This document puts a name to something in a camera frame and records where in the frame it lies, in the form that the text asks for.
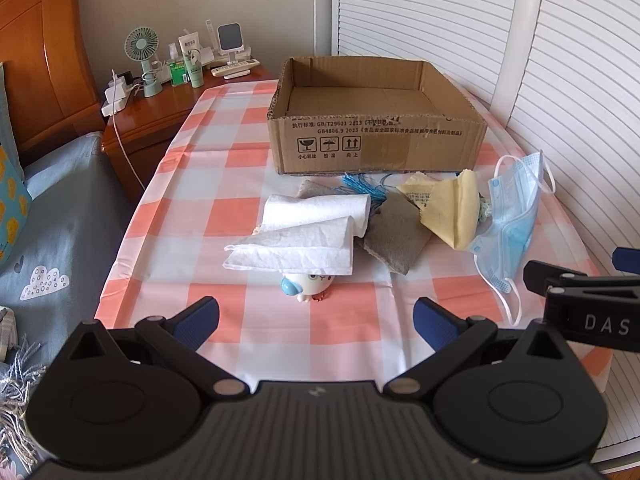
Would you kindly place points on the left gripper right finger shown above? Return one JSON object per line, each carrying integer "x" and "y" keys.
{"x": 457, "y": 343}

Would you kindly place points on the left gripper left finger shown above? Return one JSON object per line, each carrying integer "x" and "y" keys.
{"x": 175, "y": 342}

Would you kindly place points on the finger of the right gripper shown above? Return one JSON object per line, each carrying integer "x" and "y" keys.
{"x": 626, "y": 259}
{"x": 540, "y": 276}

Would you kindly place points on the blue surgical mask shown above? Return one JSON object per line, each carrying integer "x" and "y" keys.
{"x": 514, "y": 195}

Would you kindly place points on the grey fabric sachet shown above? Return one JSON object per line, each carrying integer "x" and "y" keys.
{"x": 310, "y": 188}
{"x": 395, "y": 234}

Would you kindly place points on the yellow cloth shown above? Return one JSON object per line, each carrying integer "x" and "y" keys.
{"x": 450, "y": 208}

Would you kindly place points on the white blue owl toy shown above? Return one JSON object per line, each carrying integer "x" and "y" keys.
{"x": 306, "y": 287}

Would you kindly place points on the blue tassel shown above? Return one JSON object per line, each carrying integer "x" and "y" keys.
{"x": 362, "y": 184}

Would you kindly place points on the white paper towel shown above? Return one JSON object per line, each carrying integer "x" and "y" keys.
{"x": 304, "y": 236}

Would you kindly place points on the grey bedsheet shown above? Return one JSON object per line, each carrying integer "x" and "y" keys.
{"x": 55, "y": 274}

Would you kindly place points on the wooden nightstand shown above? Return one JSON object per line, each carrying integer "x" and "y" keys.
{"x": 136, "y": 139}

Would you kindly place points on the blue yellow pillow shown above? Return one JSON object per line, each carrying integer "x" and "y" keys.
{"x": 15, "y": 200}

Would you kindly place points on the cardboard box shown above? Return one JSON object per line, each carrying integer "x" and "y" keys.
{"x": 335, "y": 114}

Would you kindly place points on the white power strip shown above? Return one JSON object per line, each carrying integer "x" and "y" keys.
{"x": 118, "y": 93}

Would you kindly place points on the green box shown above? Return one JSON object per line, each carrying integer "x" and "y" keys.
{"x": 178, "y": 73}

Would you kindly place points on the wooden headboard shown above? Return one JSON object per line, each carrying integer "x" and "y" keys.
{"x": 51, "y": 92}

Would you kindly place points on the white remote control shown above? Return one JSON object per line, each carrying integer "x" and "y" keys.
{"x": 235, "y": 69}

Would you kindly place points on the green tube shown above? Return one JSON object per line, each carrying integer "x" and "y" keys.
{"x": 192, "y": 61}

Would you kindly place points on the green desk fan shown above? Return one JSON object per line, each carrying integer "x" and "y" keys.
{"x": 141, "y": 45}

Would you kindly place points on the phone stand mirror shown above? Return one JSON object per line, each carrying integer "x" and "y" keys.
{"x": 231, "y": 43}

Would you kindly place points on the white curved frame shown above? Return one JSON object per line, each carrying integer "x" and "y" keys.
{"x": 518, "y": 45}

